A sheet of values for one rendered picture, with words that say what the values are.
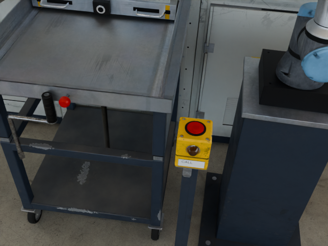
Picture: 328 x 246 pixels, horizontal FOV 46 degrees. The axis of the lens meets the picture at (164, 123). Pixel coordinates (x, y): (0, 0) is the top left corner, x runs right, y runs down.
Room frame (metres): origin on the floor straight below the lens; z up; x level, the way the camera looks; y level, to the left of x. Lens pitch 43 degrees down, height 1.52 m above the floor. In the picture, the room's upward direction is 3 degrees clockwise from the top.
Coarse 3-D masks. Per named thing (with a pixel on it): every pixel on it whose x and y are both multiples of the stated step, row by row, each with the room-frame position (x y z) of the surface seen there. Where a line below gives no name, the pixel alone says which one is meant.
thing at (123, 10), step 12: (36, 0) 1.34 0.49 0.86; (48, 0) 1.34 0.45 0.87; (60, 0) 1.34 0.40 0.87; (72, 0) 1.33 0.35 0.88; (84, 0) 1.32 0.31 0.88; (120, 0) 1.31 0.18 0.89; (132, 0) 1.31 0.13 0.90; (144, 0) 1.31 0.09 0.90; (120, 12) 1.31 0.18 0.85; (132, 12) 1.31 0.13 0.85; (144, 12) 1.30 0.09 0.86; (156, 12) 1.30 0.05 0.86; (168, 12) 1.30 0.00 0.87
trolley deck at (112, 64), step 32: (32, 32) 1.18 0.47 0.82; (64, 32) 1.19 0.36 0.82; (96, 32) 1.20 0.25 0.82; (128, 32) 1.21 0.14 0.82; (160, 32) 1.23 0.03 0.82; (0, 64) 0.98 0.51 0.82; (32, 64) 0.99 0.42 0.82; (64, 64) 1.00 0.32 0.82; (96, 64) 1.01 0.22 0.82; (128, 64) 1.02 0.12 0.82; (32, 96) 0.90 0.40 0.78; (96, 96) 0.88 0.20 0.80; (128, 96) 0.87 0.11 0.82
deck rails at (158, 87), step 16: (16, 16) 1.22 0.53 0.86; (32, 16) 1.29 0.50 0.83; (176, 16) 1.22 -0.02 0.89; (0, 32) 1.10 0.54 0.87; (16, 32) 1.17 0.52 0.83; (176, 32) 1.22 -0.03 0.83; (0, 48) 1.07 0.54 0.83; (160, 64) 1.02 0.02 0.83; (160, 80) 0.94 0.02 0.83; (160, 96) 0.86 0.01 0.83
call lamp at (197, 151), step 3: (192, 144) 0.62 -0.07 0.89; (186, 147) 0.62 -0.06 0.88; (189, 147) 0.62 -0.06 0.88; (192, 147) 0.61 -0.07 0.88; (195, 147) 0.61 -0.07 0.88; (198, 147) 0.62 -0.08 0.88; (186, 150) 0.62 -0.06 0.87; (189, 150) 0.61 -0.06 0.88; (192, 150) 0.61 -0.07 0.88; (195, 150) 0.61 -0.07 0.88; (198, 150) 0.61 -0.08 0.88; (189, 153) 0.61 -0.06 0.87; (192, 153) 0.61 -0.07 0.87; (195, 153) 0.61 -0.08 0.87; (198, 153) 0.62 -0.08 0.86
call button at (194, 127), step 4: (188, 124) 0.67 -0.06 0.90; (192, 124) 0.67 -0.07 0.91; (196, 124) 0.67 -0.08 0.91; (200, 124) 0.67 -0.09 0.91; (188, 128) 0.66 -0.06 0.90; (192, 128) 0.65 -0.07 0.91; (196, 128) 0.65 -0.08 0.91; (200, 128) 0.65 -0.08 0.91; (192, 132) 0.64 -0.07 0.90; (196, 132) 0.64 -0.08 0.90; (200, 132) 0.64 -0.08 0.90
